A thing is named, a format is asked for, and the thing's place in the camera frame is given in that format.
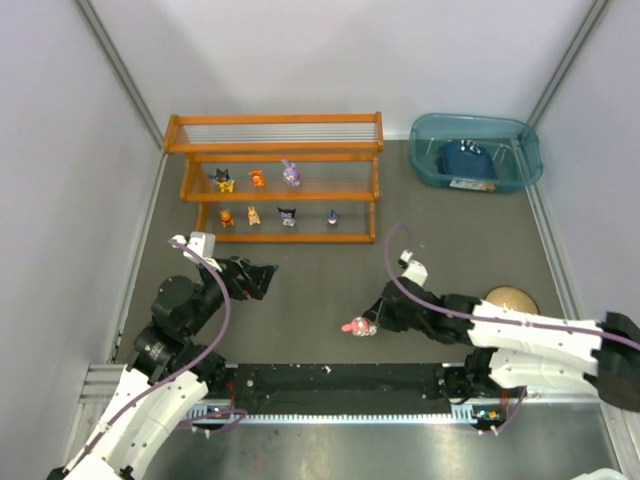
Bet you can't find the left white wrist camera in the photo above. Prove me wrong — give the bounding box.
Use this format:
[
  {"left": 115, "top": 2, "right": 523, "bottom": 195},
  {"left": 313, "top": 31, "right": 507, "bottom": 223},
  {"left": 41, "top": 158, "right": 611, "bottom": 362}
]
[{"left": 169, "top": 231, "right": 219, "bottom": 269}]

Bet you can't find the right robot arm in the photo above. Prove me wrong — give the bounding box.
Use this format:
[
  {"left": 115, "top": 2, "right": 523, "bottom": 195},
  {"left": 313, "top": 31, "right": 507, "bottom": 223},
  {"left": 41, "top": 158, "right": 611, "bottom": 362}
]
[{"left": 343, "top": 277, "right": 639, "bottom": 412}]

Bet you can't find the grey slotted cable duct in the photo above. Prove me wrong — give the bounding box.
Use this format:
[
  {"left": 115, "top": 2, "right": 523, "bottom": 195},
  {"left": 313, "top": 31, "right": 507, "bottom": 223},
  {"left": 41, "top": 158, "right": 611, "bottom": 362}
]
[{"left": 182, "top": 404, "right": 478, "bottom": 425}]

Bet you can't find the label card in tub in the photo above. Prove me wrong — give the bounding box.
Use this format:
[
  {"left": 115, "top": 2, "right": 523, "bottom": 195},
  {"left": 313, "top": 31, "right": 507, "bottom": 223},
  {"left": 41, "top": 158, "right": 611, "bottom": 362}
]
[{"left": 449, "top": 179, "right": 497, "bottom": 192}]

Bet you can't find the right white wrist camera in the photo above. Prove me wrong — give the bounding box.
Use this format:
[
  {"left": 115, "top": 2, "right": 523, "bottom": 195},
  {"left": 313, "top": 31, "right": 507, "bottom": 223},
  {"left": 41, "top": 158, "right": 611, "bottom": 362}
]
[{"left": 398, "top": 250, "right": 428, "bottom": 287}]

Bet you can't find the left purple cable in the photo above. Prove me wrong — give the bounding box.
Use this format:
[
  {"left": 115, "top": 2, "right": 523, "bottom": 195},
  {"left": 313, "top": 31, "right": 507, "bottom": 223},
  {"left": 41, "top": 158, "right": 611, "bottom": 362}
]
[{"left": 74, "top": 238, "right": 249, "bottom": 471}]

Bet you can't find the red green carrot toy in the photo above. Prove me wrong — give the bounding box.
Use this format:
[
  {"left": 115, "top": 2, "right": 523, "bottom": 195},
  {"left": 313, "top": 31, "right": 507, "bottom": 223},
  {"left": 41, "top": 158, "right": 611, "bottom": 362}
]
[{"left": 341, "top": 316, "right": 378, "bottom": 337}]

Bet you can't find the black yellow dog toy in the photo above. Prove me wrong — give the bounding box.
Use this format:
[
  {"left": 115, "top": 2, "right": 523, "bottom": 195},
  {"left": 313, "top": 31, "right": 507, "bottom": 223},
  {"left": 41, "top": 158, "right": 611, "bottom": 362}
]
[{"left": 208, "top": 168, "right": 235, "bottom": 193}]

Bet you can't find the orange tiger toy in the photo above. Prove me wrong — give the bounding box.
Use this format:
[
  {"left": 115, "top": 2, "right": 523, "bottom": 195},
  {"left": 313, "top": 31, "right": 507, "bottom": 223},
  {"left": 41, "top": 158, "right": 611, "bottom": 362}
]
[{"left": 249, "top": 170, "right": 266, "bottom": 188}]

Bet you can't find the teal plastic tub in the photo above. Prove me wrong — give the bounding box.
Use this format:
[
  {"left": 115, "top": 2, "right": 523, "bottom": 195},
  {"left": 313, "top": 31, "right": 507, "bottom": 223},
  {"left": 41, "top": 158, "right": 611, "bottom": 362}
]
[{"left": 409, "top": 113, "right": 544, "bottom": 194}]

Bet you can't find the small blue shark toy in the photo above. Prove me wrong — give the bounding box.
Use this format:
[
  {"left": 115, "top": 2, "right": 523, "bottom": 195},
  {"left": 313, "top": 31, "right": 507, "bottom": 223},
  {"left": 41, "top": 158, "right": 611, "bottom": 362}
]
[{"left": 327, "top": 210, "right": 340, "bottom": 225}]

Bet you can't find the round wooden disc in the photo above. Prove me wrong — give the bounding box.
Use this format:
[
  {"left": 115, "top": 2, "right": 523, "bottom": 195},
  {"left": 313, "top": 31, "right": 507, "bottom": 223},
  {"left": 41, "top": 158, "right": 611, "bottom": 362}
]
[{"left": 485, "top": 286, "right": 540, "bottom": 315}]

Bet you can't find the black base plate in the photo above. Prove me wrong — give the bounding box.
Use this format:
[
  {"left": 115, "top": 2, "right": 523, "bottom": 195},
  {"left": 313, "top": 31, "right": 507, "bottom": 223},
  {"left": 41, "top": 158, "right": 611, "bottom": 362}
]
[{"left": 204, "top": 363, "right": 520, "bottom": 414}]

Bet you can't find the purple bunny toy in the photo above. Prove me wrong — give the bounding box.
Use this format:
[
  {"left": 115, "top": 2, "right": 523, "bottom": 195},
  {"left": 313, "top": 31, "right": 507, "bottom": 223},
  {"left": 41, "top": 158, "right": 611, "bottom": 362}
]
[{"left": 281, "top": 159, "right": 301, "bottom": 187}]

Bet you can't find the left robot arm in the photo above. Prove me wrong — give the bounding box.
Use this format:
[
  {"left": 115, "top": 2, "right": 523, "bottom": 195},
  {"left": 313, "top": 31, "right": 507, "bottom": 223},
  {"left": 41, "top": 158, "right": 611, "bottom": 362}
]
[{"left": 49, "top": 257, "right": 277, "bottom": 479}]

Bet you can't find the yellow bear toy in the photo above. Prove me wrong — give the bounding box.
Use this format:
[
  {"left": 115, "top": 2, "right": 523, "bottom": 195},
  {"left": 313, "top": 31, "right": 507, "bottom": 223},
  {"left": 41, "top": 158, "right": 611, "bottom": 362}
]
[{"left": 219, "top": 209, "right": 235, "bottom": 228}]

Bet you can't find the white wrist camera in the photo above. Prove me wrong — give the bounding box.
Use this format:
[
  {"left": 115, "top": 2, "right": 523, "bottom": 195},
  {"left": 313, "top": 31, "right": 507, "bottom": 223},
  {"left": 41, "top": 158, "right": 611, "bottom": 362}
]
[
  {"left": 398, "top": 250, "right": 428, "bottom": 287},
  {"left": 169, "top": 231, "right": 219, "bottom": 269}
]

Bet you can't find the orange wooden shelf rack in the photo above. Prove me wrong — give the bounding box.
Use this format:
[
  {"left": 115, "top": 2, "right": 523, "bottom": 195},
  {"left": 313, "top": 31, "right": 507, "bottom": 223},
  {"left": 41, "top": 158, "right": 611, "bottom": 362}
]
[{"left": 163, "top": 112, "right": 384, "bottom": 244}]

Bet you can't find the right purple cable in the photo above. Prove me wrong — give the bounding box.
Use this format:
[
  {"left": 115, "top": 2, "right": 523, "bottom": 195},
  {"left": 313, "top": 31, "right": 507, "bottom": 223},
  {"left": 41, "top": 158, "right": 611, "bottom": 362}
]
[{"left": 383, "top": 223, "right": 640, "bottom": 435}]

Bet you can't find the purple cable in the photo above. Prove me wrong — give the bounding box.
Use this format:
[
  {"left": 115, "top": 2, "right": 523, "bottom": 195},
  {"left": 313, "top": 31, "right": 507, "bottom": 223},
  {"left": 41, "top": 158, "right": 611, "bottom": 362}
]
[
  {"left": 74, "top": 238, "right": 249, "bottom": 471},
  {"left": 383, "top": 223, "right": 640, "bottom": 435}
]

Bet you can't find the orange rabbit toy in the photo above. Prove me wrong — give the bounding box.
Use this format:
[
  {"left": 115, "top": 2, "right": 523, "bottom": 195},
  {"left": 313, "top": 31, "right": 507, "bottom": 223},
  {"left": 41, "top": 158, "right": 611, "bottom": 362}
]
[{"left": 247, "top": 206, "right": 261, "bottom": 226}]

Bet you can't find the black purple cat toy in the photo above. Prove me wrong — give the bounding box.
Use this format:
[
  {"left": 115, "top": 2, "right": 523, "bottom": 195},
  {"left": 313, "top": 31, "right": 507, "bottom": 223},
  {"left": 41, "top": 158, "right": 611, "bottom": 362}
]
[{"left": 277, "top": 207, "right": 297, "bottom": 228}]

